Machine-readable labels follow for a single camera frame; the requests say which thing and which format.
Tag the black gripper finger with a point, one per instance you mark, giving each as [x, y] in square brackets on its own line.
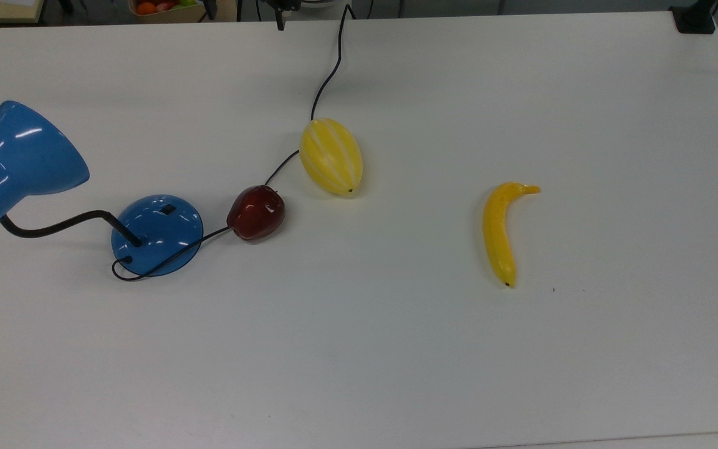
[280, 20]

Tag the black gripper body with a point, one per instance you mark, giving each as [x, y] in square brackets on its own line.
[285, 4]

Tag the blue desk lamp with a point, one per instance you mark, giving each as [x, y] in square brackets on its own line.
[156, 234]

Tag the cardboard box with toy fruit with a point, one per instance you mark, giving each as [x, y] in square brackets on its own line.
[172, 9]

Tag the yellow striped toy melon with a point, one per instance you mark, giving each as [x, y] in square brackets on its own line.
[331, 156]

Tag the dark red toy apple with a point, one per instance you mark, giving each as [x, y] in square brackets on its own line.
[256, 212]

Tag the yellow toy banana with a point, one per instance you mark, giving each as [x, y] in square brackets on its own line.
[497, 234]

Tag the black table clamp mount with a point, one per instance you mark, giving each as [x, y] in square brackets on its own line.
[694, 17]

